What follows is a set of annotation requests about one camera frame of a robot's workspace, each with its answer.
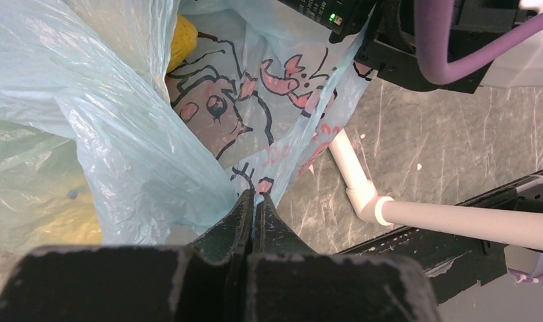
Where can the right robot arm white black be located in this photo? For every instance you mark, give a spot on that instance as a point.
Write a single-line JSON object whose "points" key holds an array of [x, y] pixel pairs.
{"points": [[427, 45]]}

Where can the green fake fruit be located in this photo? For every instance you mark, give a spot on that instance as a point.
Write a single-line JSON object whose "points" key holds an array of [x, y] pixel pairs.
{"points": [[44, 195]]}

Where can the light blue plastic bag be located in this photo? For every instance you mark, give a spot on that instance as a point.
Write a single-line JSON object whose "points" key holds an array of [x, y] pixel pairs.
{"points": [[259, 98]]}

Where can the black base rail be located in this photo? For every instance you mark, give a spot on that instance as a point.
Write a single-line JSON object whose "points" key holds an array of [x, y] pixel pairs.
{"points": [[454, 263]]}

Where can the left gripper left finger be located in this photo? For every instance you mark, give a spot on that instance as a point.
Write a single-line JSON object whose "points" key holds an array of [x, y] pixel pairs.
{"points": [[200, 281]]}

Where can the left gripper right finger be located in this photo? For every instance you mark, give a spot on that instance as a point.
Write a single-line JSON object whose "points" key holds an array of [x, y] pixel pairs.
{"points": [[314, 287]]}

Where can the yellow fake lemon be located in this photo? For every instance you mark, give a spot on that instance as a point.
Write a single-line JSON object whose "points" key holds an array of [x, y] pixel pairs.
{"points": [[183, 42]]}

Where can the white PVC pipe frame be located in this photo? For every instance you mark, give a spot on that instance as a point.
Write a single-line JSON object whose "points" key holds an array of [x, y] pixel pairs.
{"points": [[519, 228]]}

